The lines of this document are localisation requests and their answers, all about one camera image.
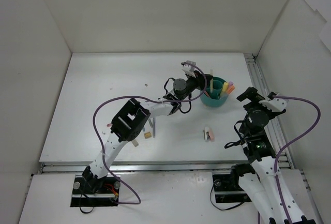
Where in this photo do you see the fat yellow highlighter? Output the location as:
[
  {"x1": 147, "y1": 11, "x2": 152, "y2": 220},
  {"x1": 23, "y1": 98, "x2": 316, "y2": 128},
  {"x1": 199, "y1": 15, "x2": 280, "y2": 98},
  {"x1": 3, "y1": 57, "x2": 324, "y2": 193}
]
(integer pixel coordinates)
[{"x1": 220, "y1": 82, "x2": 229, "y2": 97}]

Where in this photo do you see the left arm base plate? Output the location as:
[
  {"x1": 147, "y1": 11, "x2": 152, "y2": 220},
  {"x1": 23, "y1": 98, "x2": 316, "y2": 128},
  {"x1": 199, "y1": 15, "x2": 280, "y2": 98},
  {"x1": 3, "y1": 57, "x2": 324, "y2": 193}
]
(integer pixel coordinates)
[{"x1": 70, "y1": 176, "x2": 121, "y2": 208}]

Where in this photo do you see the aluminium right rail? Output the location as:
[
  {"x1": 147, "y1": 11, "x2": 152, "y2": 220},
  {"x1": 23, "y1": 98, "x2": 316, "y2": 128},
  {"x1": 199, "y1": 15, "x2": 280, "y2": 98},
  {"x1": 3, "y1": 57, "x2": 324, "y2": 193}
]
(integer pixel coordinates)
[{"x1": 244, "y1": 53, "x2": 293, "y2": 169}]

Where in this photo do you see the yellow eraser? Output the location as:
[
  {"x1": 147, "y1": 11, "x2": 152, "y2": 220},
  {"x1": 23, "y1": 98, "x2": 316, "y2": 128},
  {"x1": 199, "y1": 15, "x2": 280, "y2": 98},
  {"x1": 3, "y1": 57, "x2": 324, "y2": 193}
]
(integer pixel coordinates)
[{"x1": 144, "y1": 132, "x2": 152, "y2": 139}]

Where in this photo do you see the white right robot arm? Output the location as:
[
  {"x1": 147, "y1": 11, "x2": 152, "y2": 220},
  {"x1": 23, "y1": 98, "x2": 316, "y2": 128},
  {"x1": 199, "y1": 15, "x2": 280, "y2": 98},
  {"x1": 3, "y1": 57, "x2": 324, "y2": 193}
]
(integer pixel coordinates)
[{"x1": 229, "y1": 87, "x2": 315, "y2": 223}]

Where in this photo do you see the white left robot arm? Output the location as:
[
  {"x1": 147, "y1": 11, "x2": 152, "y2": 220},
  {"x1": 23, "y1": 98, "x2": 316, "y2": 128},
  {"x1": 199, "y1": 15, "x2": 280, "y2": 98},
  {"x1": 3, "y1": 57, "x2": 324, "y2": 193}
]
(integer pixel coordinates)
[{"x1": 82, "y1": 70, "x2": 213, "y2": 193}]

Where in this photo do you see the teal round desk organizer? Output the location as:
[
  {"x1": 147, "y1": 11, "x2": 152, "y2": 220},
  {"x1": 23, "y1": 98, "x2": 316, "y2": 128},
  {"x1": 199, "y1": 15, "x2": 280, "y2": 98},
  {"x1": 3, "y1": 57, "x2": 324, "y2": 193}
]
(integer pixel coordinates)
[{"x1": 200, "y1": 77, "x2": 229, "y2": 108}]

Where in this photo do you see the small white pink stapler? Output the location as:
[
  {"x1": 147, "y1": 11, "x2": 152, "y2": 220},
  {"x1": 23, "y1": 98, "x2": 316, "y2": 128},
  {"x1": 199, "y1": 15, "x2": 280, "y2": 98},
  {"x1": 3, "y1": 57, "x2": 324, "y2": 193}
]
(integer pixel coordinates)
[{"x1": 203, "y1": 127, "x2": 215, "y2": 142}]

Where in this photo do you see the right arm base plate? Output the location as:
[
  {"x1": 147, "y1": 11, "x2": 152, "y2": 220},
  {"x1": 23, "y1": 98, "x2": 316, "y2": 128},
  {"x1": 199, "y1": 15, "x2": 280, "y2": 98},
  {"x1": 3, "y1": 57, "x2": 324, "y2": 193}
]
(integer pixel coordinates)
[{"x1": 212, "y1": 174, "x2": 251, "y2": 204}]

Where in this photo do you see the yellow slim highlighter pen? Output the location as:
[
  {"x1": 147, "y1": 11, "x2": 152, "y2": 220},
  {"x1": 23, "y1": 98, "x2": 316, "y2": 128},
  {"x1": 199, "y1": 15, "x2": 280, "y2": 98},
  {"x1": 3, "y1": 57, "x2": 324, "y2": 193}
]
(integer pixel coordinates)
[{"x1": 210, "y1": 69, "x2": 214, "y2": 99}]

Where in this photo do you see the purple slim highlighter pen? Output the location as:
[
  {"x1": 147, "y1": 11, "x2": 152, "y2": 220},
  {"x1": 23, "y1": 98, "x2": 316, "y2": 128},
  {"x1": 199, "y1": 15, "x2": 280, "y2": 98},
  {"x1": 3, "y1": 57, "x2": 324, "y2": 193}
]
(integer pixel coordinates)
[{"x1": 152, "y1": 117, "x2": 156, "y2": 138}]

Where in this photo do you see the orange capped clear highlighter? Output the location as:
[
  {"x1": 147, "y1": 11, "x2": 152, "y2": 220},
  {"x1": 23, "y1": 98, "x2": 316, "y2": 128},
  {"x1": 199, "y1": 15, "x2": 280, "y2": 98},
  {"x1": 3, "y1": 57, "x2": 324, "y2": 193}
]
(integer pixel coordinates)
[{"x1": 226, "y1": 85, "x2": 235, "y2": 94}]

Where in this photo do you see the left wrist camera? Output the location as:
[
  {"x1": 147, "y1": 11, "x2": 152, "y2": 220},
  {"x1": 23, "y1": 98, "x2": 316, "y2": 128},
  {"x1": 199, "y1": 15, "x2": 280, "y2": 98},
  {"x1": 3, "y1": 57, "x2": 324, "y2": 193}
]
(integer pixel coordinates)
[{"x1": 181, "y1": 61, "x2": 196, "y2": 78}]

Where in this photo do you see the dirty white eraser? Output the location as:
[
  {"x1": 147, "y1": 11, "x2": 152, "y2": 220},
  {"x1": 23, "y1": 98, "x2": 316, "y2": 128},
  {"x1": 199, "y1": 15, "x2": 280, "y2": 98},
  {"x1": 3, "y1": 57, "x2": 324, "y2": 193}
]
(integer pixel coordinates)
[{"x1": 132, "y1": 141, "x2": 139, "y2": 147}]

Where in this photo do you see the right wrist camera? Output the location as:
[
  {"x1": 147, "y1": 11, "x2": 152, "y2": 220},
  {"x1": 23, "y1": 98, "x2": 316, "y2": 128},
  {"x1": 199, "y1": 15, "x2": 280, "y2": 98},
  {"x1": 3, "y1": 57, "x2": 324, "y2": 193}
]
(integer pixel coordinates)
[{"x1": 259, "y1": 93, "x2": 288, "y2": 112}]

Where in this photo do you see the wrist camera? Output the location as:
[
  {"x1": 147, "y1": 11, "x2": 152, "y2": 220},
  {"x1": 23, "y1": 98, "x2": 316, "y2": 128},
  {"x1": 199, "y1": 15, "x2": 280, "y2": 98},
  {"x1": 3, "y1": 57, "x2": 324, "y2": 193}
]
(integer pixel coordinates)
[
  {"x1": 181, "y1": 61, "x2": 196, "y2": 78},
  {"x1": 259, "y1": 93, "x2": 288, "y2": 112}
]

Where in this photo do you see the aluminium rail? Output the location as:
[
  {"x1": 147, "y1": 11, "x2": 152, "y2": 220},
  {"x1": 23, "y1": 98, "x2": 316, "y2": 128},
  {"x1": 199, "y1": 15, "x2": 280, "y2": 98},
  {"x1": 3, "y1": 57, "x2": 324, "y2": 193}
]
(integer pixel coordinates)
[
  {"x1": 244, "y1": 53, "x2": 293, "y2": 169},
  {"x1": 40, "y1": 161, "x2": 294, "y2": 173}
]

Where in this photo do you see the aluminium front rail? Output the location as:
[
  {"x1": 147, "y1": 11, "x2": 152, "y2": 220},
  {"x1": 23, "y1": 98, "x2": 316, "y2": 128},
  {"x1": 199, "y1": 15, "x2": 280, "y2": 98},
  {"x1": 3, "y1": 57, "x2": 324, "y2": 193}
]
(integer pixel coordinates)
[{"x1": 40, "y1": 161, "x2": 294, "y2": 173}]

